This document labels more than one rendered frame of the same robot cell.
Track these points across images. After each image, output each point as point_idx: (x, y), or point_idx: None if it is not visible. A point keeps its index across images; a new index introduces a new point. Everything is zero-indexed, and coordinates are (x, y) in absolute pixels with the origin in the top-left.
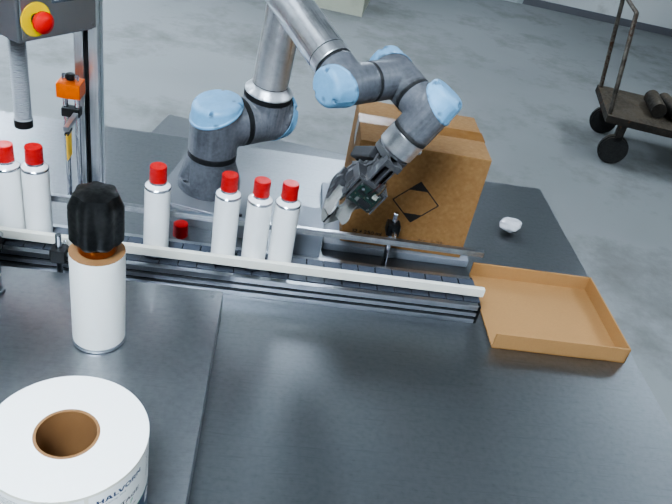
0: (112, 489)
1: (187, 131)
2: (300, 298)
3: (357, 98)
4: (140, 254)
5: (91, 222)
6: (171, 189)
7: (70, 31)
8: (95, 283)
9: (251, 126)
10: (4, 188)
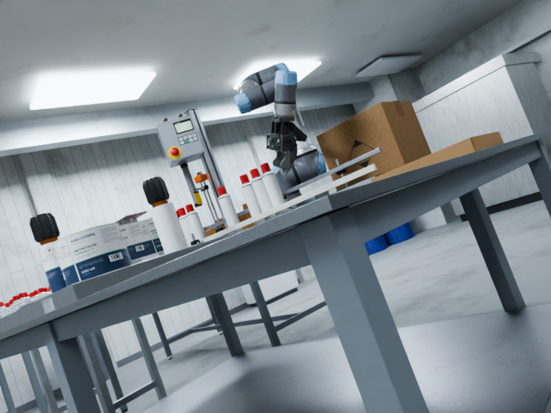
0: (75, 235)
1: None
2: None
3: (248, 100)
4: (225, 233)
5: (145, 188)
6: None
7: (192, 155)
8: (156, 216)
9: (293, 170)
10: (183, 226)
